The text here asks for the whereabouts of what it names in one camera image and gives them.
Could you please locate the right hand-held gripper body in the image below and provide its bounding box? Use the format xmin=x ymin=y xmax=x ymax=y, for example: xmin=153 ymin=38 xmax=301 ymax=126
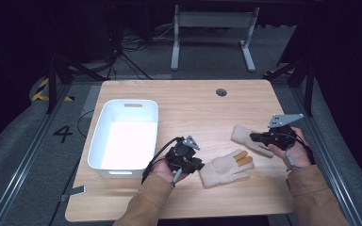
xmin=265 ymin=113 xmax=304 ymax=151

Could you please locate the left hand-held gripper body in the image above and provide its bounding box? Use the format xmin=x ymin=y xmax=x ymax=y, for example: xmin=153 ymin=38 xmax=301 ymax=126
xmin=164 ymin=135 xmax=202 ymax=175

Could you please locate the white plastic storage bin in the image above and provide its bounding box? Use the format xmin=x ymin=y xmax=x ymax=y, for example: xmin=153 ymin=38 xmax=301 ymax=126
xmin=87 ymin=99 xmax=159 ymax=180

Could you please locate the person's left hand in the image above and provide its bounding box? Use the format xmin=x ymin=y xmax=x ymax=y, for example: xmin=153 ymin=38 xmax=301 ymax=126
xmin=150 ymin=157 xmax=189 ymax=184

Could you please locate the person's right hand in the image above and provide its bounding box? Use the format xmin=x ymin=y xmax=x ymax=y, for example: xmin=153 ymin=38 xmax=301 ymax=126
xmin=267 ymin=126 xmax=313 ymax=170

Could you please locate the black metal stand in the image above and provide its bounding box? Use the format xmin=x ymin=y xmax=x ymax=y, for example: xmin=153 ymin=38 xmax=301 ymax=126
xmin=44 ymin=54 xmax=108 ymax=115
xmin=263 ymin=57 xmax=316 ymax=118

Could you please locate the grey cable plug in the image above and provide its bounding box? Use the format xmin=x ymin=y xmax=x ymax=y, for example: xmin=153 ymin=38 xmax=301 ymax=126
xmin=171 ymin=168 xmax=184 ymax=186
xmin=284 ymin=150 xmax=298 ymax=172

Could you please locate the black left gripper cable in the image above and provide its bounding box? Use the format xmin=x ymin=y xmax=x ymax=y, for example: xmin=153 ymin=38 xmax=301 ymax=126
xmin=140 ymin=136 xmax=185 ymax=185

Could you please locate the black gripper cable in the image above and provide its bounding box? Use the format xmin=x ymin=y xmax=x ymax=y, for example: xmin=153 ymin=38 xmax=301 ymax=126
xmin=140 ymin=136 xmax=185 ymax=185
xmin=290 ymin=126 xmax=317 ymax=166

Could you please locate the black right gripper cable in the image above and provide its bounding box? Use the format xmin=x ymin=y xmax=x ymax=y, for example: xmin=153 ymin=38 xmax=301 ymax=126
xmin=290 ymin=126 xmax=317 ymax=166

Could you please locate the aluminium floor rail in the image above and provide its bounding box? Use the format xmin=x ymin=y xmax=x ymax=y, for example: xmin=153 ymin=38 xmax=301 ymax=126
xmin=0 ymin=84 xmax=74 ymax=226
xmin=289 ymin=87 xmax=362 ymax=226

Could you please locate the thin black floor cable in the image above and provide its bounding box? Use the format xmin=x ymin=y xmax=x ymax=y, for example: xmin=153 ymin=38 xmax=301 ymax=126
xmin=76 ymin=109 xmax=95 ymax=139

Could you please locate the grey metal bracket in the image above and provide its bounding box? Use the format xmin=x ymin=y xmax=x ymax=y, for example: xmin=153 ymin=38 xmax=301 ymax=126
xmin=59 ymin=185 xmax=87 ymax=202

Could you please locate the grey metal desk frame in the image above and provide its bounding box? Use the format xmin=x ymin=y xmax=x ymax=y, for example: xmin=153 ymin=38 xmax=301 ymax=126
xmin=170 ymin=4 xmax=261 ymax=73

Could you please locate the bundle of floor cables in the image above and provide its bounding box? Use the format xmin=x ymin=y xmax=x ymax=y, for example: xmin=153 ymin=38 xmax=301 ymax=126
xmin=107 ymin=23 xmax=178 ymax=81

